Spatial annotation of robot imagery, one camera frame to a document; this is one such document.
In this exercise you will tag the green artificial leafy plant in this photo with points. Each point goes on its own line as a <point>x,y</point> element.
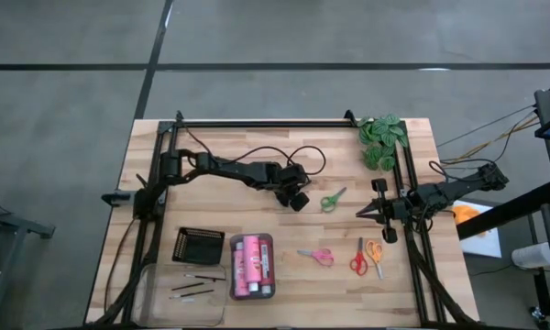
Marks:
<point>382,139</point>

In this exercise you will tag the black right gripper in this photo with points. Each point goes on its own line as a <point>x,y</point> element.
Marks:
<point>394,210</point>

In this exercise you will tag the black aluminium rig frame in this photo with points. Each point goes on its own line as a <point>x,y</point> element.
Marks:
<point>266,124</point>

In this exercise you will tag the large clear plastic tray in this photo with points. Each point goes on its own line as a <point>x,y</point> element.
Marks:
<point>183,311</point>

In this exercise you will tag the white box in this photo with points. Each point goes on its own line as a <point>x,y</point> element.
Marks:
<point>486,245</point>

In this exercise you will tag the orange crumpled object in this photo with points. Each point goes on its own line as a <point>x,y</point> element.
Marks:
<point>465,214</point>

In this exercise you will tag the red acrylic paint bottle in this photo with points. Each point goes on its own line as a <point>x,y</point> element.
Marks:
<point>268,268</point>

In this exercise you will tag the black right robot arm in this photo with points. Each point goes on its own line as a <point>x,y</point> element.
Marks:
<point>449,190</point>

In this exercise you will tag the grey metal stand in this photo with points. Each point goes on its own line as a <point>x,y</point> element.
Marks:
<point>14,227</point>

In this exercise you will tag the smoky clear plastic bin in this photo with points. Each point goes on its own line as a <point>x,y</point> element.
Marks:
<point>252,266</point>

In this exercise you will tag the plain pink paint bottle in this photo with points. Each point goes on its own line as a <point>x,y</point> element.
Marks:
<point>252,261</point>

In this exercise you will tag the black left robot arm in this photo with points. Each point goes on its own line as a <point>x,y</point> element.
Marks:
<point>238,170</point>

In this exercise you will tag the black diagonal beam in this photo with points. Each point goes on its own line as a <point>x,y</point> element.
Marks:
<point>509,211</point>

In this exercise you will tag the black frame clamp bracket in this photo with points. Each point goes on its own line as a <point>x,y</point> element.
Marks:
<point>117,198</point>

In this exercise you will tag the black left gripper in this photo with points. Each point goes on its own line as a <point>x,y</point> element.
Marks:
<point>293,176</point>

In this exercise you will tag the white paper roll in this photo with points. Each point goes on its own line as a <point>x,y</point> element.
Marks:
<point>531,255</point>

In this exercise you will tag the pink striped packet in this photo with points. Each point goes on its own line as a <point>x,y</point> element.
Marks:
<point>239,275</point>

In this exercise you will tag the black slotted plastic basket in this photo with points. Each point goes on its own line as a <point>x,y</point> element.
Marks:
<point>199,247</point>

